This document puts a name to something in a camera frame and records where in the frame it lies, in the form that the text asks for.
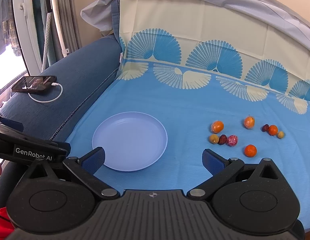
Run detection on light blue plastic plate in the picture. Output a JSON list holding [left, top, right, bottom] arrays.
[[92, 112, 168, 172]]

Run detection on grey folded curtain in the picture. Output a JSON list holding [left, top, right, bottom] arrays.
[[51, 0, 82, 57]]

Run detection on red fruit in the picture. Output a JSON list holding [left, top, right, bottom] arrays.
[[226, 135, 238, 147]]

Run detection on dark red jujube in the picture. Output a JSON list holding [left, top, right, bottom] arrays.
[[261, 124, 269, 132], [218, 134, 228, 145]]

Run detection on bare orange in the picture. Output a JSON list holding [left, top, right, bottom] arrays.
[[244, 144, 258, 158], [267, 125, 278, 136]]

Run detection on red clothing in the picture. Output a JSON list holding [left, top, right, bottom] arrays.
[[0, 207, 15, 240]]

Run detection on white charging cable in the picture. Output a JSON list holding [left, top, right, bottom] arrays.
[[27, 82, 64, 104]]

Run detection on white window frame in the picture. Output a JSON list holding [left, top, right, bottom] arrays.
[[12, 0, 42, 75]]

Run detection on black white patterned pole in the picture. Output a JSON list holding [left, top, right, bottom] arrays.
[[41, 0, 52, 72]]

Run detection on black smartphone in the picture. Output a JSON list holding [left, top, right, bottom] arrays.
[[11, 76, 57, 94]]

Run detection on yellow round fruit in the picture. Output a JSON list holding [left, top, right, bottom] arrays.
[[209, 134, 219, 144], [277, 131, 285, 139]]

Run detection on blue fabric sofa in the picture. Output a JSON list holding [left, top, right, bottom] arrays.
[[0, 35, 123, 203]]

